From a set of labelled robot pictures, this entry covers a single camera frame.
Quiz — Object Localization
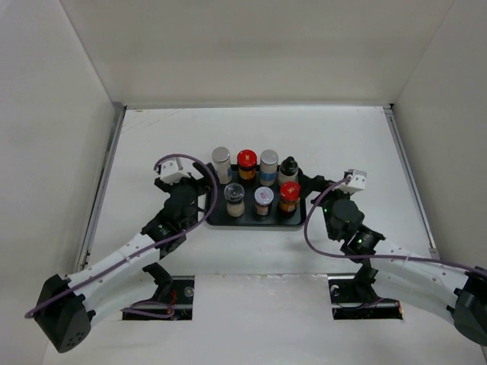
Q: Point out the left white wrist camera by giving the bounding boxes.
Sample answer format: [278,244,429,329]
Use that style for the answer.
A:
[158,157,189,185]

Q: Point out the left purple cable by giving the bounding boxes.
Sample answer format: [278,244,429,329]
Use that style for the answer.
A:
[24,153,220,319]

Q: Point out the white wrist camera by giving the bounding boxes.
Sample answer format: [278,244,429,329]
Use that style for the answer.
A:
[339,169,368,195]
[158,157,189,185]

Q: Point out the black cap white bottle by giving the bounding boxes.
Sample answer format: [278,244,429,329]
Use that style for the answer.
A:
[278,156,299,186]

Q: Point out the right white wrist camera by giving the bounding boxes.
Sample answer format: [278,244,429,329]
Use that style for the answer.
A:
[339,169,368,195]

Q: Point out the purple cable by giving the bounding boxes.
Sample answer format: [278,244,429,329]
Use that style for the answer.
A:
[303,175,487,277]
[24,153,220,319]

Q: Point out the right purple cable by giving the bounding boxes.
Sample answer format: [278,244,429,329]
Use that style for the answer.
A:
[303,175,487,277]

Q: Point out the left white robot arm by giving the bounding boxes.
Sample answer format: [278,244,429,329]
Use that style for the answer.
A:
[26,154,218,353]

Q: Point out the red lid jar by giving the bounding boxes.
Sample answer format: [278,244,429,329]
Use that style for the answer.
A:
[278,181,301,219]
[237,149,257,185]

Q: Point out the white lid spice jar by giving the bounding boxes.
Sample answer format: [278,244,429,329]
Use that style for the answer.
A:
[254,186,275,219]

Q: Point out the silver lid blue jar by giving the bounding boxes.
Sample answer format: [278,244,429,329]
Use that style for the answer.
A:
[212,147,232,185]

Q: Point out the grey lid salt shaker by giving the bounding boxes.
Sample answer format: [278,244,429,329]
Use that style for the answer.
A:
[224,182,245,217]

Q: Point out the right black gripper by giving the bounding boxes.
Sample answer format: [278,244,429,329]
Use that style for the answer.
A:
[299,173,355,240]

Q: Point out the black plastic tray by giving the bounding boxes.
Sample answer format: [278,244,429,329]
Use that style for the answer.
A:
[206,163,307,230]

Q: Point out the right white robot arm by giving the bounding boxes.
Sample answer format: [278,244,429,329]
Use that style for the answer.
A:
[298,170,486,346]

